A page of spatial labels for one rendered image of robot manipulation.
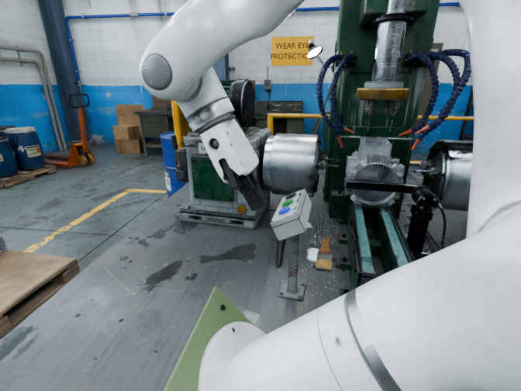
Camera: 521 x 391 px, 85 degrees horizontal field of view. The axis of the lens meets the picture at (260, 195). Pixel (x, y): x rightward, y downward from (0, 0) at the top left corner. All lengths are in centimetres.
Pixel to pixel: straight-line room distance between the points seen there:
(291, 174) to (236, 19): 70
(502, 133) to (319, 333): 27
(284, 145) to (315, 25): 529
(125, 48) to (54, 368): 679
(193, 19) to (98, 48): 716
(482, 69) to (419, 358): 27
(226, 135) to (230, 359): 33
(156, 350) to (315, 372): 48
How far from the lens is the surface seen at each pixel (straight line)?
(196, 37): 43
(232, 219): 117
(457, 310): 28
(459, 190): 114
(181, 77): 44
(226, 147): 49
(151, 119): 601
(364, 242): 90
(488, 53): 37
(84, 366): 78
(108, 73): 749
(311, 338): 35
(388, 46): 115
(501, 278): 26
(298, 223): 65
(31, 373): 83
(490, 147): 37
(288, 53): 622
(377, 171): 128
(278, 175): 107
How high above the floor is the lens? 135
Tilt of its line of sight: 21 degrees down
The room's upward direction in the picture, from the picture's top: straight up
